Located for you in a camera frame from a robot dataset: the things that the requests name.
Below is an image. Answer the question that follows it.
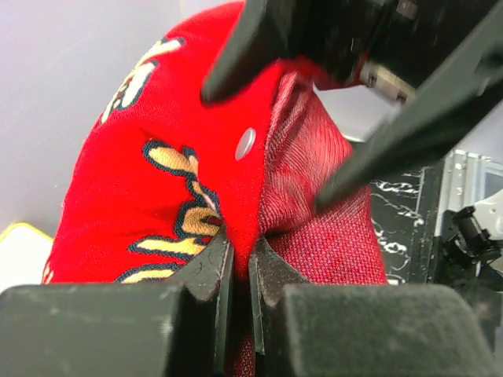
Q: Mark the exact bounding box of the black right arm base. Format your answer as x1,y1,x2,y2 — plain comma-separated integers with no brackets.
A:
437,206,502,292

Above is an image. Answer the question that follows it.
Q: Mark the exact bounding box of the aluminium table frame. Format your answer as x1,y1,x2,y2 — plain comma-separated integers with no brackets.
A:
435,149,502,240

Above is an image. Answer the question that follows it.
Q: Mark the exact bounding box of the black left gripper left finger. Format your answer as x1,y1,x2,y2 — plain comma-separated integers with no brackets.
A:
1,229,233,376

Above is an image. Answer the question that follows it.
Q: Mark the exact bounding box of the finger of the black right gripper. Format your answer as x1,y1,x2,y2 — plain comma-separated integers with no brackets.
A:
201,1,299,104
314,7,502,213

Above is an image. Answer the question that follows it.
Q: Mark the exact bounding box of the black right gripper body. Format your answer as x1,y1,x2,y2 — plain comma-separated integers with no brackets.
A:
274,1,502,101

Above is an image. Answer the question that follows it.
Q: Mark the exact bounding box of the red patterned pillowcase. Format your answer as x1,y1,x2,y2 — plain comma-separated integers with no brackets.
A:
42,2,387,376

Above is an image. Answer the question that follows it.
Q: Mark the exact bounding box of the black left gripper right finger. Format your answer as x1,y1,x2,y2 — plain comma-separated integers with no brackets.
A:
249,239,499,376

